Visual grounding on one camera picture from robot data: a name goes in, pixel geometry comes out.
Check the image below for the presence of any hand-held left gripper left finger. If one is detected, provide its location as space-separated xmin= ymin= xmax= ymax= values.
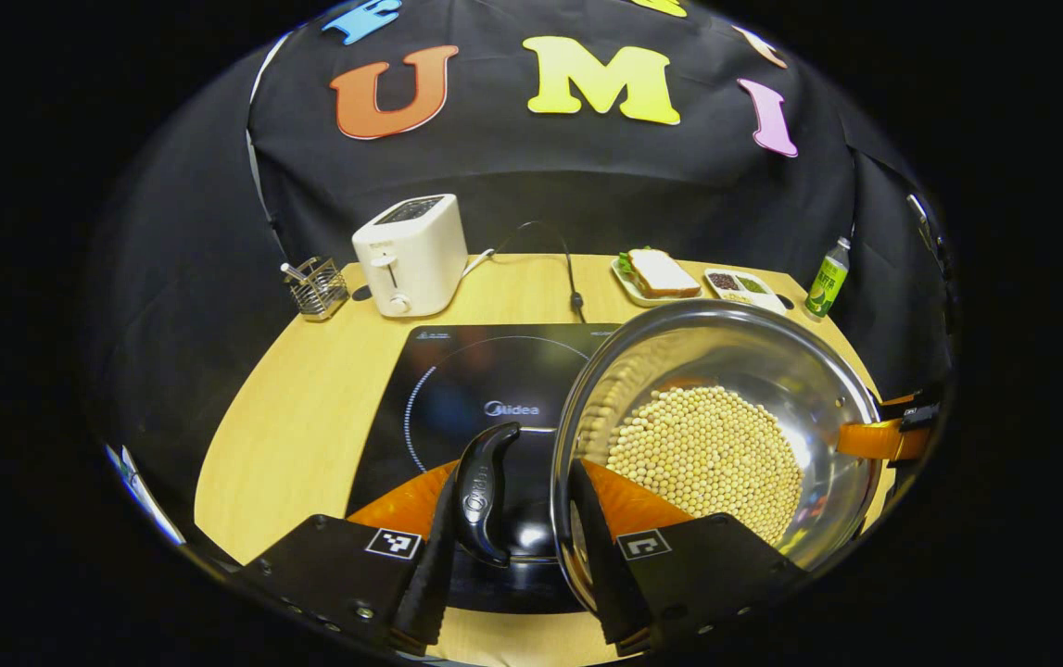
xmin=233 ymin=460 xmax=462 ymax=654

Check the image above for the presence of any white toaster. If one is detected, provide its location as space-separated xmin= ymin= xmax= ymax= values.
xmin=351 ymin=194 xmax=469 ymax=319

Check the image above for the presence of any black power cable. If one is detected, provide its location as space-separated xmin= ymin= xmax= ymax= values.
xmin=494 ymin=220 xmax=586 ymax=323

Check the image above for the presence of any sandwich with lettuce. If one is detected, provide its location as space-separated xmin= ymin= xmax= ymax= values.
xmin=626 ymin=248 xmax=702 ymax=299

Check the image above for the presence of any metal wire holder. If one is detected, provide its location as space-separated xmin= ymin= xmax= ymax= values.
xmin=281 ymin=257 xmax=349 ymax=321

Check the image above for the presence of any green label drink bottle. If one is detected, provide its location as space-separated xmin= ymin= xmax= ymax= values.
xmin=805 ymin=236 xmax=852 ymax=321

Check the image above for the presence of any black induction cooktop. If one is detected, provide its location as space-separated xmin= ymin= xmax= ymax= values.
xmin=346 ymin=322 xmax=625 ymax=614

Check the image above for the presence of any pale sandwich plate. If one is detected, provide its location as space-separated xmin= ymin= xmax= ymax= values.
xmin=611 ymin=248 xmax=704 ymax=308

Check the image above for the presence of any divided white bean dish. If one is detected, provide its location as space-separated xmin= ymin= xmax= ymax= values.
xmin=703 ymin=268 xmax=788 ymax=314

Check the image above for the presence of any pile of soybeans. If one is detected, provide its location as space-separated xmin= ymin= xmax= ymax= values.
xmin=605 ymin=385 xmax=804 ymax=547

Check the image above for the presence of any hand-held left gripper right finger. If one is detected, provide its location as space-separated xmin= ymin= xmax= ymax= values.
xmin=568 ymin=459 xmax=810 ymax=654

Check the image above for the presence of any stainless steel pot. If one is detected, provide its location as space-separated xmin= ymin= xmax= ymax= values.
xmin=453 ymin=298 xmax=884 ymax=617

